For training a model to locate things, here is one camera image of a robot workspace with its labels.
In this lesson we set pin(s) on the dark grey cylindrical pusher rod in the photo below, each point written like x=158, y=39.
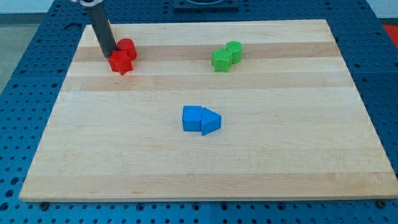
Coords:
x=101, y=27

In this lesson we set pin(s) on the white rod holder collar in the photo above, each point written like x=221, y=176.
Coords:
x=87, y=2

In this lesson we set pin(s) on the red star block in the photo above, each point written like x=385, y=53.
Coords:
x=120, y=62

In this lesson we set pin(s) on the green star block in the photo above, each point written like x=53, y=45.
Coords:
x=221, y=60

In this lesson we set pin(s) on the light wooden board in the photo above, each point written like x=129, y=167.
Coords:
x=262, y=110

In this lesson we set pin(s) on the red cylinder block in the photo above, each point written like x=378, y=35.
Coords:
x=129, y=46

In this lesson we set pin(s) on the blue cube block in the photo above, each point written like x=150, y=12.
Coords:
x=191, y=118

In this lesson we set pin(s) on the green cylinder block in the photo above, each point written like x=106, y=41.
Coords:
x=236, y=48

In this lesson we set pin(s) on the blue triangular prism block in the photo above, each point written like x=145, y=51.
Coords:
x=210, y=121

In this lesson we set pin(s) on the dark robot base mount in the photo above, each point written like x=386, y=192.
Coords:
x=179, y=5

